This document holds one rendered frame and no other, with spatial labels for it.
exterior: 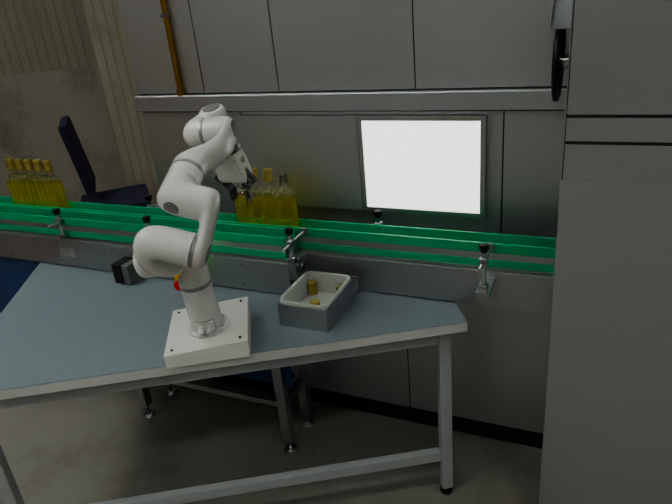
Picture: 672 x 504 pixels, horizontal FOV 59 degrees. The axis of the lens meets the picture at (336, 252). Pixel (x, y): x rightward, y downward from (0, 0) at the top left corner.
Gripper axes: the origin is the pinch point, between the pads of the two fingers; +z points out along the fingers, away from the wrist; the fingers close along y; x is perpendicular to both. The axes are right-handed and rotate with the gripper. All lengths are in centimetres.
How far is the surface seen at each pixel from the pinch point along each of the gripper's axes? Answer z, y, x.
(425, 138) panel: 5, -45, -43
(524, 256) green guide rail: 31, -80, -19
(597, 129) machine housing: -15, -97, -13
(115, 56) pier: 38, 246, -217
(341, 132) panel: 3.0, -15.7, -43.0
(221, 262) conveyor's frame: 35.0, 23.7, -5.6
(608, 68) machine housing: -29, -99, -16
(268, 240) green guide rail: 26.3, 3.6, -9.9
